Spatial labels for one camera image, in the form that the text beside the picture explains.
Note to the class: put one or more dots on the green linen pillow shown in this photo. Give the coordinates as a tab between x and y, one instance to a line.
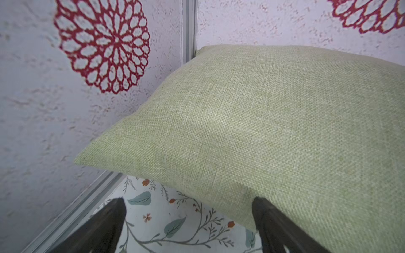
317	132

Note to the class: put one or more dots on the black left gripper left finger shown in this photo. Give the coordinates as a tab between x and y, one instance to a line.
100	234

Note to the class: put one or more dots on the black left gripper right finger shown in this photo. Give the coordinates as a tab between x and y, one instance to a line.
279	233

